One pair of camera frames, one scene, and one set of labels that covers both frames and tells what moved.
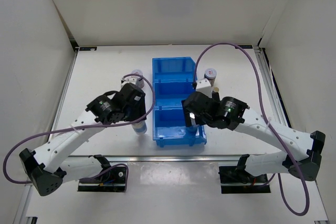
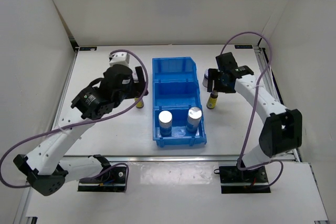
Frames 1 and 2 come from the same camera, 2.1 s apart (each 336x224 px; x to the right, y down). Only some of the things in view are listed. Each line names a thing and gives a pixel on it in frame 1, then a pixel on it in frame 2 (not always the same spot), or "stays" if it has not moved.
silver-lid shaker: x=139 y=127 -> x=165 y=123
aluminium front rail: x=161 y=158 stays
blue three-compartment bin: x=174 y=80 stays
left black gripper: x=140 y=112 -> x=137 y=90
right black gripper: x=187 y=118 -> x=211 y=73
